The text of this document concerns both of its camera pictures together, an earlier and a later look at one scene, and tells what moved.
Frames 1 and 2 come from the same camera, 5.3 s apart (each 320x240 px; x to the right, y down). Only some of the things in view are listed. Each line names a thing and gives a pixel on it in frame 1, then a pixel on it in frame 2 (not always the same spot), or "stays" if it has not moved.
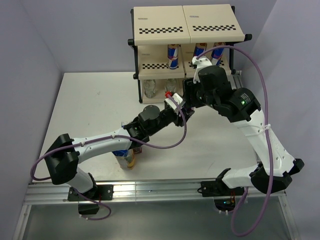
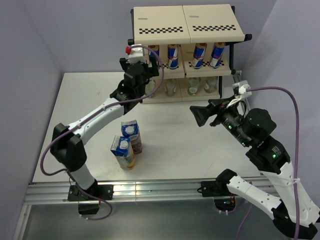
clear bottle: (149, 88) stays
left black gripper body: (174, 117) to (147, 73)
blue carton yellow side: (126, 158) stays
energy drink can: (173, 56) stays
